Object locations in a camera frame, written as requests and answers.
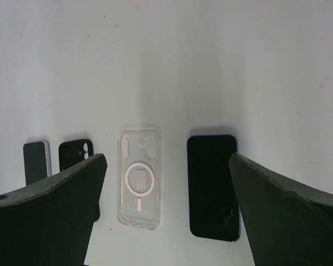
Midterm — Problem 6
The blue smartphone black screen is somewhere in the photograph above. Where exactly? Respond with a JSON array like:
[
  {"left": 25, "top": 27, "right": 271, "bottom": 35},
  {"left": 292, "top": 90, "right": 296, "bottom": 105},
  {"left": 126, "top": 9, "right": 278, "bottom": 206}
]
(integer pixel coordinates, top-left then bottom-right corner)
[{"left": 186, "top": 135, "right": 240, "bottom": 242}]

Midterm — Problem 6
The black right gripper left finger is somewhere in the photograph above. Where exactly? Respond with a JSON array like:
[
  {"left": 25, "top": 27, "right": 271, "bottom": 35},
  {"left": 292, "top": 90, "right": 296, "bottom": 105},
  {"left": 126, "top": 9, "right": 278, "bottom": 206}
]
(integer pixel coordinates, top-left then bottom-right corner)
[{"left": 0, "top": 154, "right": 107, "bottom": 265}]

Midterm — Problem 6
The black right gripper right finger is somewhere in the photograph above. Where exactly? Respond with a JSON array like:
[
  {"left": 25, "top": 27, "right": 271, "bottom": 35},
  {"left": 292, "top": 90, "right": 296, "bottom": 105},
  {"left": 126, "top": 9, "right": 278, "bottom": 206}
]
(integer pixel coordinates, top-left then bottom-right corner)
[{"left": 229, "top": 154, "right": 333, "bottom": 265}]

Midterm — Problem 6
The white-edged smartphone black screen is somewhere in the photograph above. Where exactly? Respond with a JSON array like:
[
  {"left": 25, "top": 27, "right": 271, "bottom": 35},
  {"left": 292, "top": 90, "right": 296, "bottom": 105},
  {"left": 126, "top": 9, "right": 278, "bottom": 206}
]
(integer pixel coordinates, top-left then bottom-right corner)
[{"left": 23, "top": 140, "right": 52, "bottom": 186}]

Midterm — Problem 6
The black silicone phone case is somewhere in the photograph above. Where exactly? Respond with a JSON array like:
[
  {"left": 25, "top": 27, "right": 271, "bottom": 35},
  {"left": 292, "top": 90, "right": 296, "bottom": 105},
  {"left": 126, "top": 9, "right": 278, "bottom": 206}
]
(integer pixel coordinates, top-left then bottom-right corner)
[{"left": 58, "top": 139, "right": 94, "bottom": 172}]

